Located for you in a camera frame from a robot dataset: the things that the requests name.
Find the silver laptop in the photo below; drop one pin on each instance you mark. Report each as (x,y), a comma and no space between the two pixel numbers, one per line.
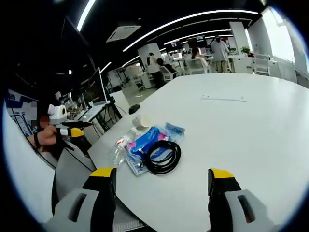
(96,87)

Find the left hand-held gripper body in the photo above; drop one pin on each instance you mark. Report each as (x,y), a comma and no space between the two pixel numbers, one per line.
(56,112)

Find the white blue display board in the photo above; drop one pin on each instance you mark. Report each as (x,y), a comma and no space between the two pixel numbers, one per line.
(14,101)

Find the grey mesh office chair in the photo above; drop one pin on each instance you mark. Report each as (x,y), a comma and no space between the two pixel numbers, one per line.
(72,169)

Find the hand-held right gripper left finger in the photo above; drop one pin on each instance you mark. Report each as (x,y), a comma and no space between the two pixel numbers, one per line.
(99,207)

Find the white table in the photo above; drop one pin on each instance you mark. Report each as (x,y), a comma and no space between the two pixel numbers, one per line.
(229,135)

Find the white blue printed bag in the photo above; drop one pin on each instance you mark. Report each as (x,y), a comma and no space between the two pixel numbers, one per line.
(175,131)

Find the black computer mouse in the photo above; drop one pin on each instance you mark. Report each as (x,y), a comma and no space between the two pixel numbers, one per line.
(134,109)

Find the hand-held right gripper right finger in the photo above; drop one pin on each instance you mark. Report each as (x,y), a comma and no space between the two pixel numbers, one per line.
(224,198)

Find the green potted plant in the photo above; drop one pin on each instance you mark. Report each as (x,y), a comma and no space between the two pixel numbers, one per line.
(245,50)

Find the blue plastic packet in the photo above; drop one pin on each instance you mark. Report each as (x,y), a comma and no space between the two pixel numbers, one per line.
(147,140)

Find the clear plastic water bottle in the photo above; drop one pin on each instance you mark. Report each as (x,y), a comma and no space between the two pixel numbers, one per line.
(120,149)

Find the person's left hand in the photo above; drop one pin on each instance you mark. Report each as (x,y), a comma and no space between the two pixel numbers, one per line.
(48,136)

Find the leaf print paper cup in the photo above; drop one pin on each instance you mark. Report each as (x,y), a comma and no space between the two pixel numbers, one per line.
(144,120)

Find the ceiling air conditioner vent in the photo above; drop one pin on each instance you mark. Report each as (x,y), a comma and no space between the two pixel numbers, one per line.
(123,33)

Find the white mesh office chair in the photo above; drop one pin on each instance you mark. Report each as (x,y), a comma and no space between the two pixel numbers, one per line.
(262,64)

